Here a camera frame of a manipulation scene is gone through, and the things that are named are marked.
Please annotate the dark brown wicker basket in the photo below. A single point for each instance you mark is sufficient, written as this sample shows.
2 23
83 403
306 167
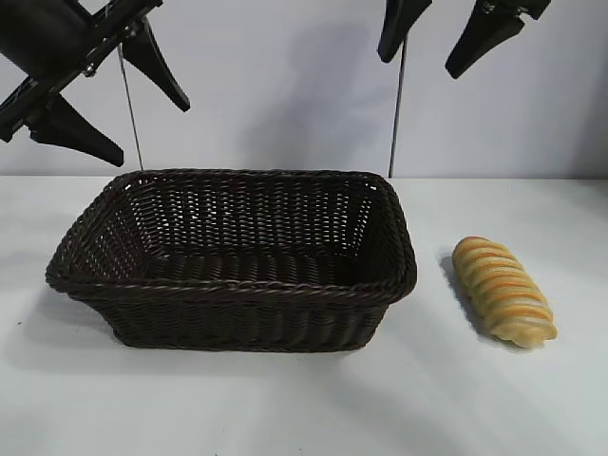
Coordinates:
228 313

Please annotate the thin metal rod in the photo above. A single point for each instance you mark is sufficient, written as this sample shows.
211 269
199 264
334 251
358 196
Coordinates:
133 123
396 109

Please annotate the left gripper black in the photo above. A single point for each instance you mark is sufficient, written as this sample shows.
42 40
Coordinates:
43 38

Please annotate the long twisted bread loaf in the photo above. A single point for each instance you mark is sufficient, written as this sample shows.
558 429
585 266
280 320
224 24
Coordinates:
503 292

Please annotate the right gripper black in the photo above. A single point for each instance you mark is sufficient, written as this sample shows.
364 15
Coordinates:
527 7

